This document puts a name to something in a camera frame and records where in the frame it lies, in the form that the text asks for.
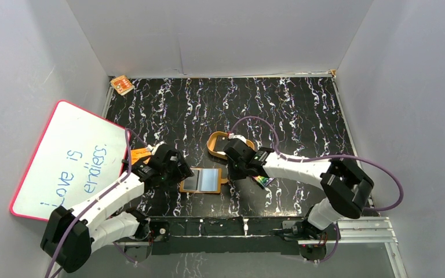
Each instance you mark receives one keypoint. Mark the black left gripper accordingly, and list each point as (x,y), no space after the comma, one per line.
(180,169)

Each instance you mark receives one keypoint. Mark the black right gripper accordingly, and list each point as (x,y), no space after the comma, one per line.
(232,175)

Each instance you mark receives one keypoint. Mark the yellow oval tray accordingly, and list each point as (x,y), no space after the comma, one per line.
(218,142)

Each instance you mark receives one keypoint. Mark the orange leather card holder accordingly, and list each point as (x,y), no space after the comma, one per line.
(210,181)

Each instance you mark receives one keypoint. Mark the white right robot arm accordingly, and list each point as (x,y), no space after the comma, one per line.
(346,186)

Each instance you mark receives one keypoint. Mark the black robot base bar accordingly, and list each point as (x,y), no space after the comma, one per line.
(281,235)

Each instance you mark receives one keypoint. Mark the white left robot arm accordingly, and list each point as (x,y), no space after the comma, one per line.
(73,234)

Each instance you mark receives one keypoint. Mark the small orange card box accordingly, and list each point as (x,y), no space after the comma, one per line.
(122,85)

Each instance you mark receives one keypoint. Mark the pack of coloured markers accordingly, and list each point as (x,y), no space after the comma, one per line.
(261,181)

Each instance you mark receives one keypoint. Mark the orange Huckleberry Finn book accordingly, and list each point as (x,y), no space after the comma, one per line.
(141,154)

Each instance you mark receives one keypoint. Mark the pink framed whiteboard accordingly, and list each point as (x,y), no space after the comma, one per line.
(78,155)

